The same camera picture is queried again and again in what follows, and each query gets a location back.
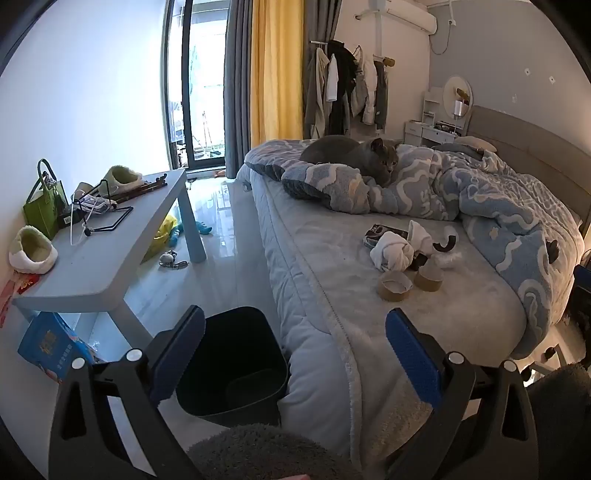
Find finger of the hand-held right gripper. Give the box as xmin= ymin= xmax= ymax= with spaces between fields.
xmin=574 ymin=264 xmax=591 ymax=301

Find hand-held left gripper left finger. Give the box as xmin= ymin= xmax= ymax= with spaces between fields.
xmin=48 ymin=305 xmax=206 ymax=480

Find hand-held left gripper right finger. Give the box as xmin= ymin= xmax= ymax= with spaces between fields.
xmin=385 ymin=308 xmax=541 ymax=480

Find black trash bin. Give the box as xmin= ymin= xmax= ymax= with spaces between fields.
xmin=175 ymin=307 xmax=291 ymax=428

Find brown cardboard tape roll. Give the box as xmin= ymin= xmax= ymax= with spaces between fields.
xmin=413 ymin=265 xmax=443 ymax=292
xmin=379 ymin=271 xmax=413 ymax=303

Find clear plastic wrap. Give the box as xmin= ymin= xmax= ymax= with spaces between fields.
xmin=431 ymin=251 xmax=465 ymax=271

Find white cloth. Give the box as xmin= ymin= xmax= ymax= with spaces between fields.
xmin=370 ymin=220 xmax=435 ymax=272

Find black curved hook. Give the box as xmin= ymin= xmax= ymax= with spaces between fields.
xmin=433 ymin=224 xmax=458 ymax=253

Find dark printed packet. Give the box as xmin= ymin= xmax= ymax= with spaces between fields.
xmin=363 ymin=224 xmax=409 ymax=250

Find bed with grey sheet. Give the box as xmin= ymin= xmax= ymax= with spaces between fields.
xmin=235 ymin=138 xmax=587 ymax=462

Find crumpled clear plastic bag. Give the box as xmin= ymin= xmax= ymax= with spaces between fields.
xmin=74 ymin=339 xmax=100 ymax=365

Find light blue low table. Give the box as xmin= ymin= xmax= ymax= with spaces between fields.
xmin=13 ymin=168 xmax=208 ymax=352

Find yellow plastic bag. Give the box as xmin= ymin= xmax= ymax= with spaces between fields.
xmin=141 ymin=215 xmax=178 ymax=264

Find teal plush toy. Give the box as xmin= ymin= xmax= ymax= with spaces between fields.
xmin=175 ymin=220 xmax=213 ymax=236

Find blue patterned fleece blanket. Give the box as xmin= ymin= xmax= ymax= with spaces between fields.
xmin=244 ymin=140 xmax=585 ymax=361

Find blue cardboard box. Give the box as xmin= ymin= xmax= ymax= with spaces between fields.
xmin=17 ymin=311 xmax=95 ymax=384

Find grey padded headboard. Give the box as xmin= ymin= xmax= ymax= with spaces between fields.
xmin=468 ymin=105 xmax=591 ymax=227

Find red paper packet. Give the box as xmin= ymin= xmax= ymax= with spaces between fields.
xmin=0 ymin=272 xmax=40 ymax=328

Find dark wooden sticks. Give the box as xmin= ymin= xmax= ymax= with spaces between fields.
xmin=108 ymin=174 xmax=168 ymax=204

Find beige pillow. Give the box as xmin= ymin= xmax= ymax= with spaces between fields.
xmin=457 ymin=135 xmax=497 ymax=153

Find white printed packet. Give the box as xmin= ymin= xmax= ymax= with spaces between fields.
xmin=76 ymin=195 xmax=118 ymax=215

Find small black box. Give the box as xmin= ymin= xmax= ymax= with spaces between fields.
xmin=58 ymin=208 xmax=86 ymax=229

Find green white fluffy slipper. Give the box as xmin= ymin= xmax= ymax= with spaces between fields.
xmin=102 ymin=166 xmax=144 ymax=190
xmin=9 ymin=226 xmax=58 ymax=274

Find green tote bag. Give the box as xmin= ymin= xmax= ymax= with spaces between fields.
xmin=23 ymin=159 xmax=70 ymax=241

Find grey cat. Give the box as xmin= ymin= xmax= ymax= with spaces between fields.
xmin=299 ymin=135 xmax=402 ymax=186

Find white dresser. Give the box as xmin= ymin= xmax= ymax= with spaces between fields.
xmin=404 ymin=88 xmax=472 ymax=146

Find round white mirror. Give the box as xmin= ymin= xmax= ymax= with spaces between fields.
xmin=443 ymin=75 xmax=473 ymax=118

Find glass balcony door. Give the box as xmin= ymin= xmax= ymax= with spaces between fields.
xmin=161 ymin=0 xmax=232 ymax=171

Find grey curtain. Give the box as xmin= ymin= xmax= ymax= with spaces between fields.
xmin=224 ymin=0 xmax=254 ymax=167

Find clothes rack with clothes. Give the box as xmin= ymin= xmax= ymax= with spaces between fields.
xmin=304 ymin=39 xmax=395 ymax=139

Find yellow curtain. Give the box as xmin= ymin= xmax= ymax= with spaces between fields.
xmin=250 ymin=0 xmax=305 ymax=148

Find white air conditioner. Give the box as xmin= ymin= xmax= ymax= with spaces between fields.
xmin=355 ymin=0 xmax=437 ymax=34

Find plush keychain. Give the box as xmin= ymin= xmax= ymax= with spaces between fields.
xmin=158 ymin=250 xmax=190 ymax=270

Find black wire stand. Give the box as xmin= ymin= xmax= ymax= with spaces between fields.
xmin=71 ymin=180 xmax=134 ymax=236

